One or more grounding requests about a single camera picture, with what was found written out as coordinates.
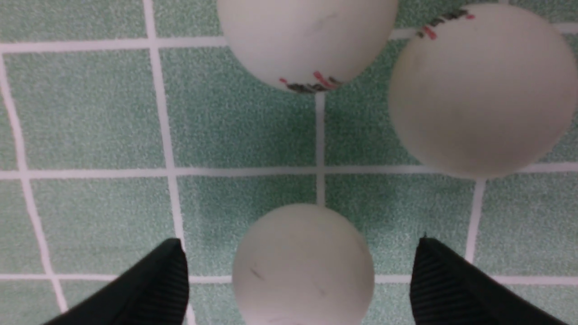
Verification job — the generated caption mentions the green checkered tablecloth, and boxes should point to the green checkered tablecloth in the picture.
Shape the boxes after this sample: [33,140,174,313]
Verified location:
[1,0,577,325]

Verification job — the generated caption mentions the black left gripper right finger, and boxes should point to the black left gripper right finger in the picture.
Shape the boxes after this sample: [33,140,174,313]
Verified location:
[410,238,562,325]

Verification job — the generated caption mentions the white ping-pong ball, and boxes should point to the white ping-pong ball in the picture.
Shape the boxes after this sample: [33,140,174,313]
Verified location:
[388,3,577,179]
[232,204,374,325]
[217,0,398,94]

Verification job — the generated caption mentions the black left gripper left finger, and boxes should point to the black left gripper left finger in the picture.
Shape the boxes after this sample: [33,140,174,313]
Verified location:
[49,238,190,325]

